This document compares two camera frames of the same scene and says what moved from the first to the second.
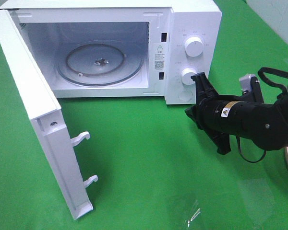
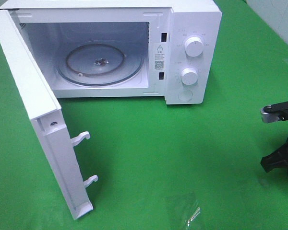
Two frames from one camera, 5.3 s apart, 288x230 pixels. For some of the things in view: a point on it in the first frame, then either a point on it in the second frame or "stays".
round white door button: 185,95 stays
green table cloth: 157,168 stays
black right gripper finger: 205,90 to 283,157
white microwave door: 46,116 stays
